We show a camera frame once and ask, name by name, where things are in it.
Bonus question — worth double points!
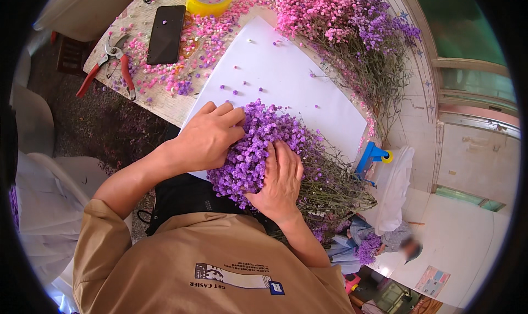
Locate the brown wooden stool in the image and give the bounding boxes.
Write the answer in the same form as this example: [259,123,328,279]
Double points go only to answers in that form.
[56,35,97,76]

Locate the purple dried flower bunch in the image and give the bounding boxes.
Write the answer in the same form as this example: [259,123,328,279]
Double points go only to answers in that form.
[206,99,378,244]

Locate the cluttered low furniture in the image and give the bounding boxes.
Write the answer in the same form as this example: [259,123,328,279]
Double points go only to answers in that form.
[350,279,444,314]

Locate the low green window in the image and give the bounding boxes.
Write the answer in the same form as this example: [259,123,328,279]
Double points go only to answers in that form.
[433,184,506,213]

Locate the yellow tape roll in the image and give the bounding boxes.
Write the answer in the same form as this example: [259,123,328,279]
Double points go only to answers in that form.
[186,0,234,18]

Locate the person's left hand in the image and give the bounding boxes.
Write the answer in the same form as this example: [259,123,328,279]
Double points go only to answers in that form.
[166,101,247,173]

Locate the person's right hand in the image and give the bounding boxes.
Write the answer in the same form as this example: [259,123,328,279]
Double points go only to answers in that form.
[244,140,305,225]

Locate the colourful printed poster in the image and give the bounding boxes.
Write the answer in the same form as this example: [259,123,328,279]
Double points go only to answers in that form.
[414,265,451,299]

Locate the orange rubber bands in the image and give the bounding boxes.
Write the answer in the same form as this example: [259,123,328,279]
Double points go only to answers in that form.
[179,33,204,60]

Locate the window frame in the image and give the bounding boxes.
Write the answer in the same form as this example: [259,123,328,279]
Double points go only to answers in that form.
[431,57,521,140]

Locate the white paper sheet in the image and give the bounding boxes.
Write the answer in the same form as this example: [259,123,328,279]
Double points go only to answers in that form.
[180,16,368,181]

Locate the person's body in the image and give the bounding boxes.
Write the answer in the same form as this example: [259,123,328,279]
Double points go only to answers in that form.
[72,199,356,314]

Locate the black smartphone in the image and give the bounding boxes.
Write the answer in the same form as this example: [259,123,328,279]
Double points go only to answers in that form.
[147,5,187,66]

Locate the heap of pink purple flowers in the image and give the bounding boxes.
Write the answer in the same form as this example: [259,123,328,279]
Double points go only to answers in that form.
[272,0,422,146]

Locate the small purple flower bunch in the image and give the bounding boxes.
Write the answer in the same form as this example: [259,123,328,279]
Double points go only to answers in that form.
[355,232,383,266]

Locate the red handled pruning shears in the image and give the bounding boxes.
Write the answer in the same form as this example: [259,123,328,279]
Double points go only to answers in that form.
[76,33,137,101]

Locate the white cloth sack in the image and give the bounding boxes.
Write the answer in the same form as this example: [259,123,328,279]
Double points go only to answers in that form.
[359,145,416,236]

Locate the purple flower scraps heap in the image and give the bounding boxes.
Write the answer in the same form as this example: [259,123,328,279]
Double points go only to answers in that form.
[94,101,170,176]

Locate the pink plastic toy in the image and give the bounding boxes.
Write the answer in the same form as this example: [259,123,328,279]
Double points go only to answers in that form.
[344,273,361,295]

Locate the blue tape dispenser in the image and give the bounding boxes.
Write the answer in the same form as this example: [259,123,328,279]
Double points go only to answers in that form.
[353,141,394,188]

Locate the scattered pink flower buds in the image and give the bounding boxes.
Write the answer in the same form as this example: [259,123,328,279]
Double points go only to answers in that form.
[111,0,281,98]

